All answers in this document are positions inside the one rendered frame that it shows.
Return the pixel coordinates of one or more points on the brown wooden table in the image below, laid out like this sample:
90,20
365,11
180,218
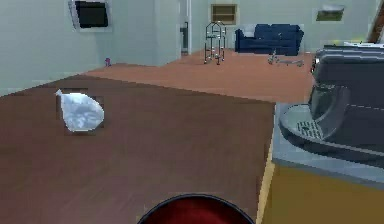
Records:
133,146

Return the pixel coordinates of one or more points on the red pan with black rim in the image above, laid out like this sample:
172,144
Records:
196,210

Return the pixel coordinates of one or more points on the green landscape wall picture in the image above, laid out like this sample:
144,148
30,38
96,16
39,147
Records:
330,14

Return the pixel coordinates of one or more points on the white sofa cushion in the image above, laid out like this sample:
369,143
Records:
248,30

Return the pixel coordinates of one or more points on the crumpled white paper bag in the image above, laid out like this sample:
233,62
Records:
81,112

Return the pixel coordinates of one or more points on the yellow framed wall picture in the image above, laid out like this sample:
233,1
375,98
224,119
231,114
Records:
224,14

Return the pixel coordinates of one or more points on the dark blue sofa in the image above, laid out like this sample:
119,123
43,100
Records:
270,38

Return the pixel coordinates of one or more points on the black wall television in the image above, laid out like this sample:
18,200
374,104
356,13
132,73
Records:
90,14

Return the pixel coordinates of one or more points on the grey object on floor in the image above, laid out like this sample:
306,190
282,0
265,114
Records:
285,60

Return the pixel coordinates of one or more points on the small purple floor object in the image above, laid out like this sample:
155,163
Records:
107,61

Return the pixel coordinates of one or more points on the black coffee machine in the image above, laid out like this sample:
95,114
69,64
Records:
343,103

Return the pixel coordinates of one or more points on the yellow cabinet with grey top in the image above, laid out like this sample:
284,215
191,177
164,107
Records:
320,193

